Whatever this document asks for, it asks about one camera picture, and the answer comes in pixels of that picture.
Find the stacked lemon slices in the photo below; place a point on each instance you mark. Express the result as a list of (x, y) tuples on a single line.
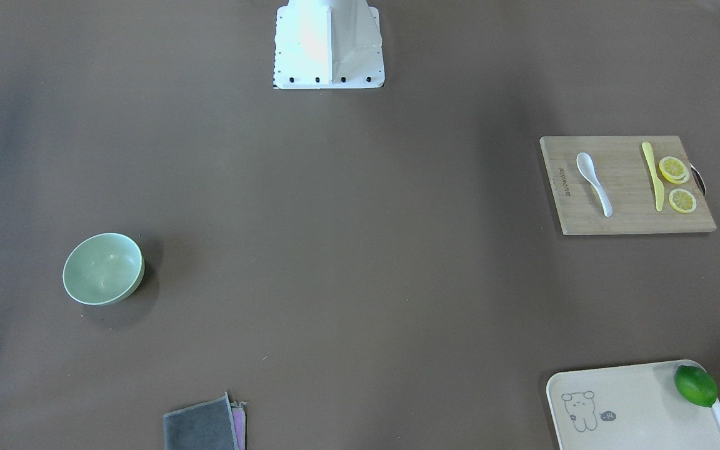
[(674, 170)]

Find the white ceramic spoon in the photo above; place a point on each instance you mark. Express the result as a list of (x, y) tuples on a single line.
[(586, 167)]

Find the yellow plastic knife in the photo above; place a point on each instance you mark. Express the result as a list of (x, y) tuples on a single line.
[(657, 184)]

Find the green bowl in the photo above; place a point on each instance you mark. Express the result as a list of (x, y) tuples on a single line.
[(103, 269)]

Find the green lime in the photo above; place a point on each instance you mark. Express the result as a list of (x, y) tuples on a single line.
[(696, 386)]

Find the grey folded cloth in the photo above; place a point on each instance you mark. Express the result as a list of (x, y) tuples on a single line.
[(217, 424)]

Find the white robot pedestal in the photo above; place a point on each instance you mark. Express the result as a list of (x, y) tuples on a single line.
[(328, 45)]

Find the bamboo cutting board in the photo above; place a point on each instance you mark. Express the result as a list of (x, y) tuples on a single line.
[(621, 167)]

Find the lemon slice single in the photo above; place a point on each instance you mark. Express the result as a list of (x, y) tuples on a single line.
[(682, 201)]

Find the cream rabbit tray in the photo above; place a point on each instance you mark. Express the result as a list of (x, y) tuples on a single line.
[(629, 407)]

